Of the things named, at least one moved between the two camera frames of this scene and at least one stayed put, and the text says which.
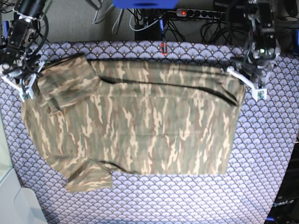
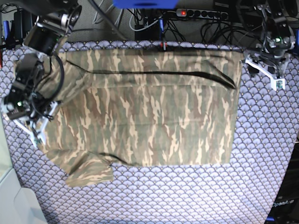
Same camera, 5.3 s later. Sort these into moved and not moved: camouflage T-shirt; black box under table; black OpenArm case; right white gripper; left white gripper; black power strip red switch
Moved: camouflage T-shirt; right white gripper; left white gripper
Not moved: black OpenArm case; black power strip red switch; black box under table
